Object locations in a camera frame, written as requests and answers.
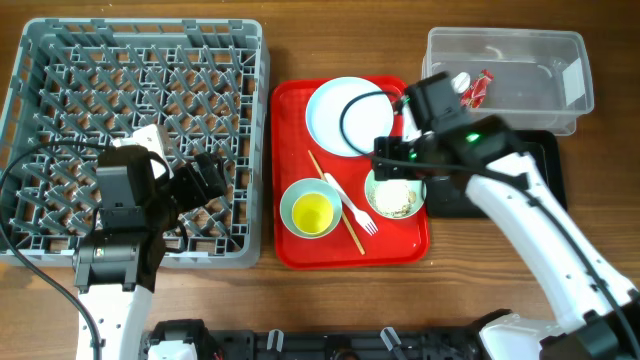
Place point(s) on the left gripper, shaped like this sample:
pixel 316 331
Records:
pixel 187 176

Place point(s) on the red snack wrapper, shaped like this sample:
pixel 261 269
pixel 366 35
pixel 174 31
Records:
pixel 475 94

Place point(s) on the white round plate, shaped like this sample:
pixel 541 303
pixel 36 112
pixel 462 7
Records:
pixel 366 120

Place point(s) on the pale green bowl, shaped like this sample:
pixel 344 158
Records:
pixel 418 186

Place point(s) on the rice and food scraps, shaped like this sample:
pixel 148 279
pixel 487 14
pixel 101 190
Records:
pixel 393 199

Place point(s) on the pale blue bowl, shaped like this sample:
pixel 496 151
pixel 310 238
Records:
pixel 302 187

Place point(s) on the wooden chopstick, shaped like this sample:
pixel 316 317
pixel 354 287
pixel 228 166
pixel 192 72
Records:
pixel 345 220

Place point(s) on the yellow plastic cup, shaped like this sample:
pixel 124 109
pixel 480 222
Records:
pixel 312 214

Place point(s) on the white plastic fork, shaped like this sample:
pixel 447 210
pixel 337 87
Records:
pixel 361 217

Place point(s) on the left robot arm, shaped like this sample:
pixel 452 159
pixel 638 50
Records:
pixel 115 265

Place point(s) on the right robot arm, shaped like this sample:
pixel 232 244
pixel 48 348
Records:
pixel 596 309

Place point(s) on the grey dishwasher rack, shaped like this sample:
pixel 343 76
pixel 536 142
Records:
pixel 78 84

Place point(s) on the black plastic tray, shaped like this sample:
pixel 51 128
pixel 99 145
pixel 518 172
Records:
pixel 444 200

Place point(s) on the clear plastic bin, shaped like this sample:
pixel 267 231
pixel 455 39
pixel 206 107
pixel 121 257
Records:
pixel 542 78

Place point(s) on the red plastic tray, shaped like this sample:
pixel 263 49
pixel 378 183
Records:
pixel 396 242

